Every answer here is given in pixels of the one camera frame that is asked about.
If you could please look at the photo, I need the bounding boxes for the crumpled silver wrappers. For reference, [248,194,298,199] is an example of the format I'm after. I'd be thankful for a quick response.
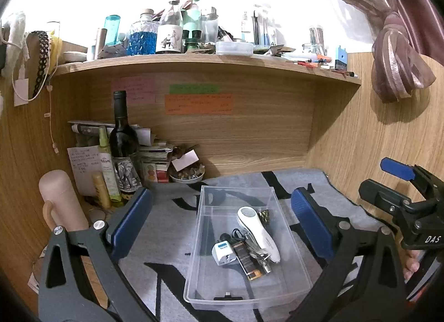
[98,44,127,59]

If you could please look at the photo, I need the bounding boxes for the clear plastic storage box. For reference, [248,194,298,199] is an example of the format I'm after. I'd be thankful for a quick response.
[183,185,313,310]

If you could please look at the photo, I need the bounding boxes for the white handheld oval-head device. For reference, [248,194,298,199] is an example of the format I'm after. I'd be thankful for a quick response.
[237,206,281,263]

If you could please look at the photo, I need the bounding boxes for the orange sticky note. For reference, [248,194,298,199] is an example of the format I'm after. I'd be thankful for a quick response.
[164,93,234,115]

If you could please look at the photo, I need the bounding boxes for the person's right hand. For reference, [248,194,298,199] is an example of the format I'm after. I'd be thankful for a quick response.
[404,251,422,283]

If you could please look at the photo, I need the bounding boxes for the mint green pump bottle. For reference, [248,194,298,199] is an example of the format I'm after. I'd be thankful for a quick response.
[182,0,202,40]

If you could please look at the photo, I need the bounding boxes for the white handwritten note paper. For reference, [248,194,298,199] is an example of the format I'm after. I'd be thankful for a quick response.
[67,146,101,197]

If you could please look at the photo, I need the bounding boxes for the white plug adapter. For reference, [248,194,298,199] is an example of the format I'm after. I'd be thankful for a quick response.
[211,239,238,266]

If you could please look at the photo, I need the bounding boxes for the grey black-printed mat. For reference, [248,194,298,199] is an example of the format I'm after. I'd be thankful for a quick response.
[114,168,392,322]

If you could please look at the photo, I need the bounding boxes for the cup of brushes and pens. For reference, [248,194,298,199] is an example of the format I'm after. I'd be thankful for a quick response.
[253,5,278,47]

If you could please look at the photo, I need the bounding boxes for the clear glass jar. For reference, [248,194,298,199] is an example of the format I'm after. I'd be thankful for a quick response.
[199,6,220,45]

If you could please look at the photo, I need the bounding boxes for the glass bottle with blue liquid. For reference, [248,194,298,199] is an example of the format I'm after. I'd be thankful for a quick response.
[127,9,158,55]

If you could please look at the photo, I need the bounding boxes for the cream cosmetic tube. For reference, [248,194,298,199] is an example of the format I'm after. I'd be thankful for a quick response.
[92,173,112,209]

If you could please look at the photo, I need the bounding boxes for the stack of papers and booklets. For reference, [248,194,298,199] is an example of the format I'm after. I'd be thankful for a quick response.
[133,127,174,164]

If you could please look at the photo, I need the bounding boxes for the wooden shelf board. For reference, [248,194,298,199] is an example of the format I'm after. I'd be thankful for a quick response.
[52,52,361,87]

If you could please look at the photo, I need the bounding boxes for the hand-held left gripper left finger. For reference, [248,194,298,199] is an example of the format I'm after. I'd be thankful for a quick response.
[38,187,155,322]

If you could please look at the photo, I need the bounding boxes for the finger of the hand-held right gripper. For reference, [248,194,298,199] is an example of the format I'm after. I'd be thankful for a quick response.
[358,179,415,215]
[380,157,432,191]

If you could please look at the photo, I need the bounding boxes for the white bowl of pebbles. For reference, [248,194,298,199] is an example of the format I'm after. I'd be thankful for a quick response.
[169,166,206,184]

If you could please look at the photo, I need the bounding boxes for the blue box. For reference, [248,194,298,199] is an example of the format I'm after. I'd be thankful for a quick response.
[335,45,348,70]

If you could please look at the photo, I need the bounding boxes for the black lace headband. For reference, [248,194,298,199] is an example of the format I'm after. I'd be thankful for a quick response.
[33,31,51,99]

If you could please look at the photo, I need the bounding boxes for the rolled newspaper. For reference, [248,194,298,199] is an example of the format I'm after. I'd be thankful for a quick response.
[67,120,115,135]

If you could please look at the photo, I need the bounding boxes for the beige earphone cable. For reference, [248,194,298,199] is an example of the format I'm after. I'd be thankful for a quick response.
[44,79,59,154]

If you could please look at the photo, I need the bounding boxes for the white card with coloured circles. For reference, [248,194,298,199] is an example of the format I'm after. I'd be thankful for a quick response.
[143,163,158,184]

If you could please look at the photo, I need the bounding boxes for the black bar with gold label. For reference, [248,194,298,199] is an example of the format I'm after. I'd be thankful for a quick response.
[232,240,265,281]

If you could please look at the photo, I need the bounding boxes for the white round tin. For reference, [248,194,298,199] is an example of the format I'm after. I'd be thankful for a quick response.
[62,51,87,63]

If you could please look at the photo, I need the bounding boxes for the dark wine bottle elephant label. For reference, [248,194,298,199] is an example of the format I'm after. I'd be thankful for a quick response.
[109,90,143,201]

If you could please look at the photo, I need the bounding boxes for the teal plastic bottle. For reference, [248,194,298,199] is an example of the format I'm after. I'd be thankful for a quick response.
[104,14,121,47]

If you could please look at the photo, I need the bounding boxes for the cream thermos flask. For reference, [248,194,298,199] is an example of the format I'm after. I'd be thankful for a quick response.
[38,169,90,232]

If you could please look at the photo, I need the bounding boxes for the blank white card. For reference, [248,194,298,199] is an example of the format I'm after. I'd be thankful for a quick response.
[171,151,200,172]

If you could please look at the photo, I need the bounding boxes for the pink striped curtain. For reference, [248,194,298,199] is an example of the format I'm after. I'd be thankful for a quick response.
[312,0,437,103]

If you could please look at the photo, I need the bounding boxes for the clear lidded plastic container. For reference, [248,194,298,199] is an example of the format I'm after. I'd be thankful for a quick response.
[215,41,254,56]

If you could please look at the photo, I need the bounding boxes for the tall clear bottle illustrated label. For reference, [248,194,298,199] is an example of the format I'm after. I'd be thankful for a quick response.
[155,0,184,54]

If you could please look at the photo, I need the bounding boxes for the round metal-rimmed glasses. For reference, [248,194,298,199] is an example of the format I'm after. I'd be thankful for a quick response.
[86,206,111,227]

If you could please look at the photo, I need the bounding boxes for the white charger with cable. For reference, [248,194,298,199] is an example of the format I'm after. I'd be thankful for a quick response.
[12,43,31,106]

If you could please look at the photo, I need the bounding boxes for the black earphones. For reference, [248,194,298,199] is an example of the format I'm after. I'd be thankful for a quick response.
[219,228,247,243]

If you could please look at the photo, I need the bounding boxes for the pink sticky note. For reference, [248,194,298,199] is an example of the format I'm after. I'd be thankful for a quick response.
[111,76,155,104]

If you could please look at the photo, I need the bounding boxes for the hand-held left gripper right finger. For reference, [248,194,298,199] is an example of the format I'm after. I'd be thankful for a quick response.
[288,187,406,322]

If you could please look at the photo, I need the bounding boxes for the short glass jar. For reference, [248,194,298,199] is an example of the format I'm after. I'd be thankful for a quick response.
[302,26,327,55]

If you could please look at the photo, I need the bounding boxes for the green sticky note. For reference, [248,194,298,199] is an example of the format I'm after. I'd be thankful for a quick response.
[169,84,220,94]

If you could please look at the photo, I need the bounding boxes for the white cloth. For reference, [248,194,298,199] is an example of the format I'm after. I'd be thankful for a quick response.
[0,12,26,76]

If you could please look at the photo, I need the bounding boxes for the cardboard tube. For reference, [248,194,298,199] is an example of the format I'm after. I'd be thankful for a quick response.
[95,28,108,61]

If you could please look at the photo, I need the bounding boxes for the slim clear bottle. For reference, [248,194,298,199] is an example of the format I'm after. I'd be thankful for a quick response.
[241,10,252,43]

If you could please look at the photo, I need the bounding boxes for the green spray bottle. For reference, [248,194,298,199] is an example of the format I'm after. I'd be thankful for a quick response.
[97,126,122,203]

